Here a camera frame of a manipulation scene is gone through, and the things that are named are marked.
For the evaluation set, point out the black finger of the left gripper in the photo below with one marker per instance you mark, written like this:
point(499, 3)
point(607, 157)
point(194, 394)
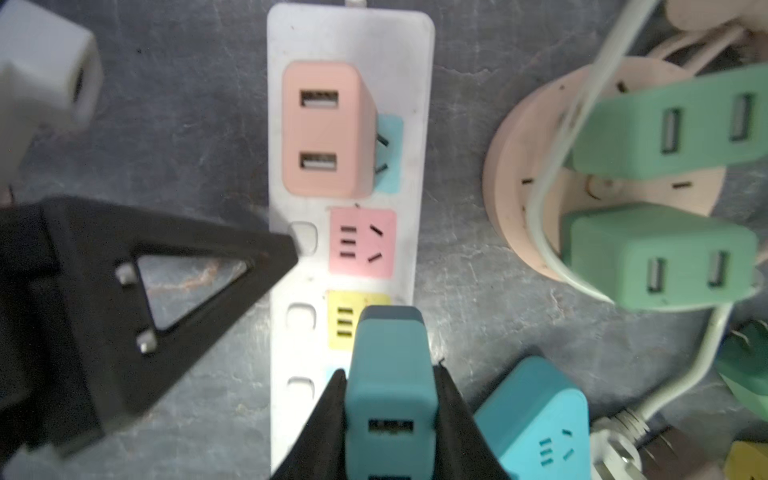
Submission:
point(80, 353)

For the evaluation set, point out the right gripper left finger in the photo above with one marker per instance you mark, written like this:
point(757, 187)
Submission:
point(319, 451)

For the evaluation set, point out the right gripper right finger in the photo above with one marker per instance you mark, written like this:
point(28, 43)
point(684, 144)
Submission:
point(461, 450)

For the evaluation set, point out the teal plug adapter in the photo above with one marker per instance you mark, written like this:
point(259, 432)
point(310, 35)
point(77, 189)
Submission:
point(391, 400)

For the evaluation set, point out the teal triangular power strip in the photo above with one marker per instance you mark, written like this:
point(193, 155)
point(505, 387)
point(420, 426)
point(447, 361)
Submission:
point(536, 423)

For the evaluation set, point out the white long power strip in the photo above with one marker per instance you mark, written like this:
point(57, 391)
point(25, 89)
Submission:
point(352, 253)

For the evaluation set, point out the green adapter round socket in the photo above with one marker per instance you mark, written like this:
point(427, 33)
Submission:
point(711, 121)
point(648, 256)

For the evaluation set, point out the yellow plug adapter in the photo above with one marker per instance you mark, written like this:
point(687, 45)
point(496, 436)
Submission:
point(747, 460)

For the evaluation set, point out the green plug adapter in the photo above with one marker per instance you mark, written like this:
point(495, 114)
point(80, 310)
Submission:
point(742, 364)

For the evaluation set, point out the pink plug adapter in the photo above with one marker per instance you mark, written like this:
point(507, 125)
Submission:
point(329, 130)

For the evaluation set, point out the white wall plug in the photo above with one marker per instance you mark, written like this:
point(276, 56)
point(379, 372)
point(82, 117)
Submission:
point(613, 445)

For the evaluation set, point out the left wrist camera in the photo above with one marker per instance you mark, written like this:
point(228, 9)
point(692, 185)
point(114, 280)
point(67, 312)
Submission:
point(51, 75)

